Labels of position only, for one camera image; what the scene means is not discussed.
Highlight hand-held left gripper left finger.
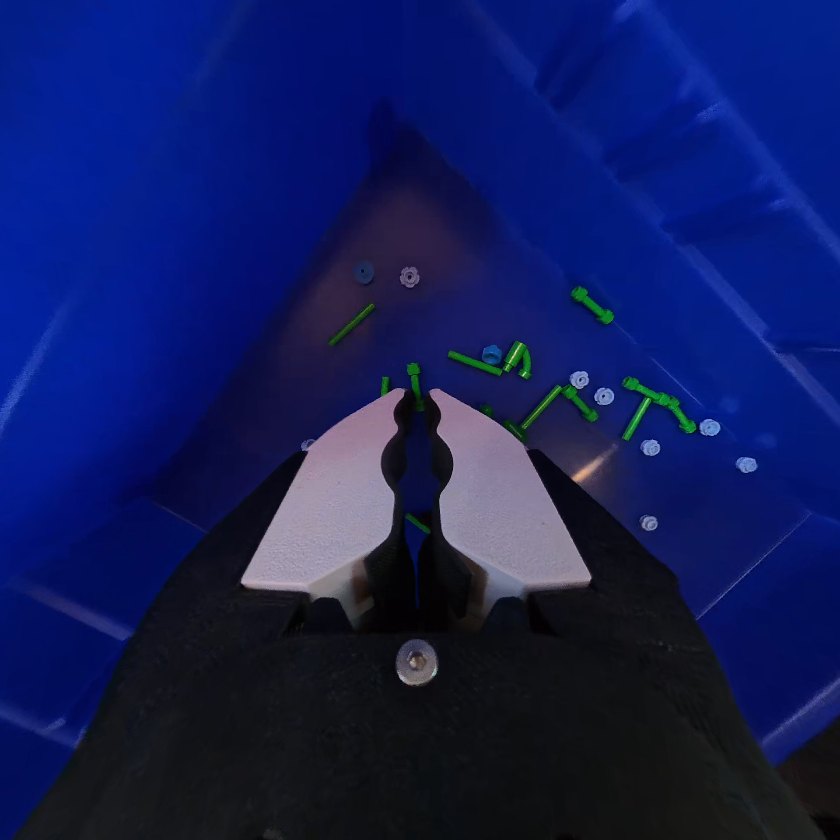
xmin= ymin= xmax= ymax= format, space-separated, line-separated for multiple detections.
xmin=242 ymin=389 xmax=408 ymax=631

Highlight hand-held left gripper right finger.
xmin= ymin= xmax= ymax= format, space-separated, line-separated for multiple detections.
xmin=423 ymin=389 xmax=593 ymax=631

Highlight blue plastic bin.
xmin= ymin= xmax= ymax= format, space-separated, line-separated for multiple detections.
xmin=0 ymin=0 xmax=840 ymax=802

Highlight scattered green lego stems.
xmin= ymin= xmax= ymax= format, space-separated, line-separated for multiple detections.
xmin=329 ymin=287 xmax=698 ymax=534

